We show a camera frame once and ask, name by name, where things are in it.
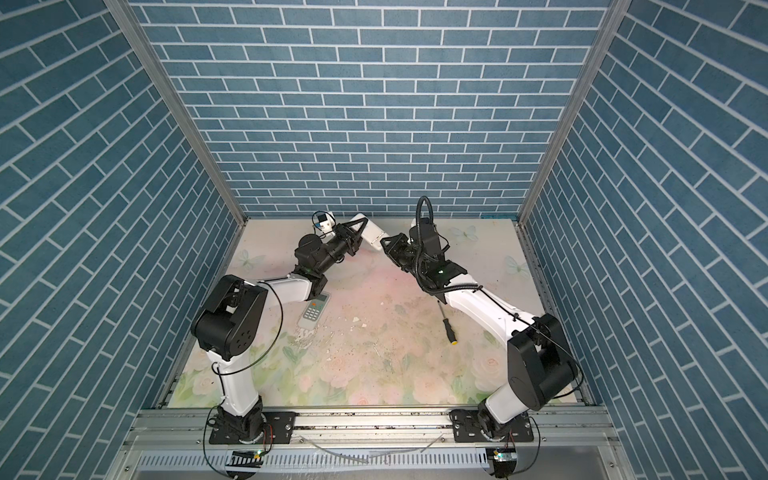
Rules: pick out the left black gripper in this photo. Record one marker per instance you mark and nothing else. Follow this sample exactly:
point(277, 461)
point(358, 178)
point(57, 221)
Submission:
point(343, 237)

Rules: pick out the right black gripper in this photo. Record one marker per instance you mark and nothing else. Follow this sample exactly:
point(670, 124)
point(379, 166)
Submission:
point(401, 241)

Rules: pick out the black yellow screwdriver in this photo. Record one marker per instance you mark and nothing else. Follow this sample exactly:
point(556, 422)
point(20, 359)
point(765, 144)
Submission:
point(447, 325)

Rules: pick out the white remote control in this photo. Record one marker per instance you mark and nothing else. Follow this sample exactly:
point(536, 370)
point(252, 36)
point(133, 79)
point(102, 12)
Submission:
point(313, 312)
point(372, 233)

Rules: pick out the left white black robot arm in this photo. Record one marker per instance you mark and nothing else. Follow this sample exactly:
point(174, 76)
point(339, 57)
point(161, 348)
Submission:
point(230, 317)

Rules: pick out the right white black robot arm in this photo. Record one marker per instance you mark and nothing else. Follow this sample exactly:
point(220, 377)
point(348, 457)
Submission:
point(540, 363)

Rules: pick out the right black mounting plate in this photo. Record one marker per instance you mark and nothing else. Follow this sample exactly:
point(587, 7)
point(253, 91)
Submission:
point(474, 426)

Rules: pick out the black mounting plate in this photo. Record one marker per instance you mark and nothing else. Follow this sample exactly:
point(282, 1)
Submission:
point(262, 427)
point(474, 426)

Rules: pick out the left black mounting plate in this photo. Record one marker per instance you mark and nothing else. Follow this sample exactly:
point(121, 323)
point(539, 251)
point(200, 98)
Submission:
point(262, 427)

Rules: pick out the left aluminium corner post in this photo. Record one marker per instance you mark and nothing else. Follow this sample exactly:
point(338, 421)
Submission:
point(129, 25)

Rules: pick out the aluminium corner post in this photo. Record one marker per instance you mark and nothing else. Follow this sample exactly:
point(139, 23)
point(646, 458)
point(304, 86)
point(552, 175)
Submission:
point(596, 55)
point(129, 25)

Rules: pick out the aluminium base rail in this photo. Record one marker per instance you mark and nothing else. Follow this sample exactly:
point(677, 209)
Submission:
point(444, 442)

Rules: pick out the right aluminium corner post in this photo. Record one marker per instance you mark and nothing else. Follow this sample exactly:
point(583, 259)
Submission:
point(596, 55)

